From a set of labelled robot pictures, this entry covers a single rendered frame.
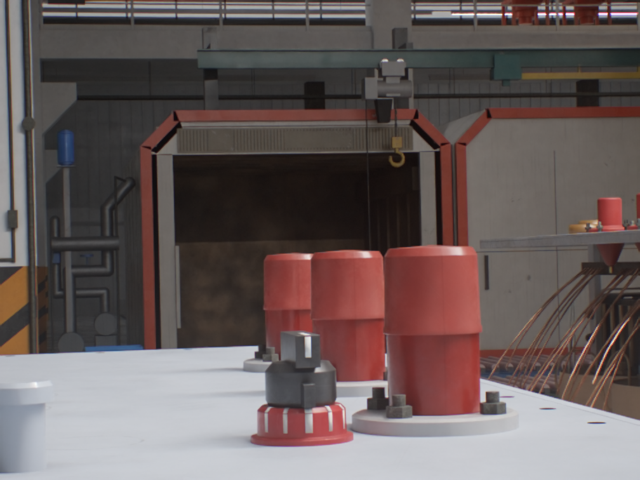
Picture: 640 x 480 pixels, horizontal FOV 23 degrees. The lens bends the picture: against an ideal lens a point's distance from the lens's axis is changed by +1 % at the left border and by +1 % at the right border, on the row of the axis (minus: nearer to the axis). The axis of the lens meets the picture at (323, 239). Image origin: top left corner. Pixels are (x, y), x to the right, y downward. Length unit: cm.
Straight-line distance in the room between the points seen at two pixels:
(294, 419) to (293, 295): 71
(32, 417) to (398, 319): 29
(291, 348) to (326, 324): 38
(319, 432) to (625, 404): 302
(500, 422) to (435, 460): 15
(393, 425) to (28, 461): 27
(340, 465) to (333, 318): 50
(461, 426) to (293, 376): 13
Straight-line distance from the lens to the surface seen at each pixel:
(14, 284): 1167
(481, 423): 110
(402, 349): 112
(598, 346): 463
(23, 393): 97
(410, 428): 109
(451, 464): 95
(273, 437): 106
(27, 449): 98
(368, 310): 144
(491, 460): 97
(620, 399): 408
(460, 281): 112
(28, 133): 1166
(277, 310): 177
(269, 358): 175
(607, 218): 407
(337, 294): 144
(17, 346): 1168
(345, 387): 141
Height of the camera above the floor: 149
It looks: 1 degrees up
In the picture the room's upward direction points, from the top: 1 degrees counter-clockwise
